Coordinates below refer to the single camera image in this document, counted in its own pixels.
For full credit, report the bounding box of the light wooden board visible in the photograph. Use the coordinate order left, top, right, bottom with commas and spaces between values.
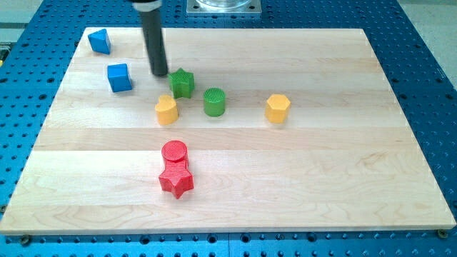
1, 28, 456, 235

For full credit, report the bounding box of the yellow heart block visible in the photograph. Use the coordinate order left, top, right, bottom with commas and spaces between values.
155, 95, 179, 126

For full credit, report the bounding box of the blue triangle block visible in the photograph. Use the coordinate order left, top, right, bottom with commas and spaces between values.
88, 29, 111, 54

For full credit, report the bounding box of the red cylinder block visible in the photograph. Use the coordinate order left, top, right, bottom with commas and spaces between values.
161, 140, 188, 163

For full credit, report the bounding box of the red star block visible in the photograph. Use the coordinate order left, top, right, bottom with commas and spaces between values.
159, 160, 194, 199

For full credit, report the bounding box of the yellow hexagon block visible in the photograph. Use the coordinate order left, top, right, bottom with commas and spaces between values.
265, 94, 291, 124

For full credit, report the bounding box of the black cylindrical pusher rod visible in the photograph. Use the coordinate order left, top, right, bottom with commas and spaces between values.
131, 0, 169, 76

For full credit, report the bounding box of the blue cube block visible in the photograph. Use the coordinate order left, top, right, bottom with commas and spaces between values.
107, 64, 132, 93

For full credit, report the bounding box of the green star block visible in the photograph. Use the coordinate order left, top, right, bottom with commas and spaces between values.
168, 68, 195, 99

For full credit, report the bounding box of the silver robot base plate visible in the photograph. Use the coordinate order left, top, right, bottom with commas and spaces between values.
186, 0, 261, 15

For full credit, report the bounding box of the green cylinder block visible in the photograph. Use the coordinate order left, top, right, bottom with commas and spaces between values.
204, 88, 226, 117

